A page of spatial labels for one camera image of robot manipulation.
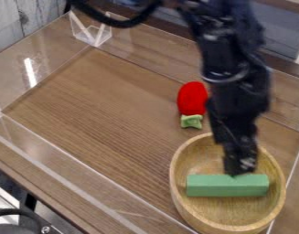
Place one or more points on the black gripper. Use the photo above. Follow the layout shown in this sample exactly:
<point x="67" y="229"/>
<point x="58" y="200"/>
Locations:
<point x="239" y="98"/>

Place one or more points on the green rectangular block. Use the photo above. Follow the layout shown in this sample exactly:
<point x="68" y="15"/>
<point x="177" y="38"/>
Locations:
<point x="251" y="185"/>

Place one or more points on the brown wooden bowl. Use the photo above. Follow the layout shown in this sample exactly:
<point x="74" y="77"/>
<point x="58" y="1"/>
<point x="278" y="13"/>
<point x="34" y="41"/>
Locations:
<point x="223" y="215"/>

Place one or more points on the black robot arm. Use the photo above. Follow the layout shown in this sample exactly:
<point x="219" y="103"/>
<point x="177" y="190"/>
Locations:
<point x="229" y="36"/>

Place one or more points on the red plush strawberry toy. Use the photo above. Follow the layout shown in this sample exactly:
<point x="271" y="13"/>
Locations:
<point x="191" y="104"/>

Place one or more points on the blue grey sofa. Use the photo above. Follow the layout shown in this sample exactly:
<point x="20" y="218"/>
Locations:
<point x="281" y="25"/>

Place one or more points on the clear acrylic front barrier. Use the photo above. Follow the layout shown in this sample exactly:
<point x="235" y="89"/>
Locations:
<point x="98" y="205"/>

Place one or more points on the clear acrylic corner bracket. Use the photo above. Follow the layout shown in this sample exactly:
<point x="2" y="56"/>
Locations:
<point x="92" y="35"/>

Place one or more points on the black metal table bracket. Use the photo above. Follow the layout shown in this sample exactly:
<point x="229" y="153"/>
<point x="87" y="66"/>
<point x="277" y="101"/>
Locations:
<point x="39" y="218"/>

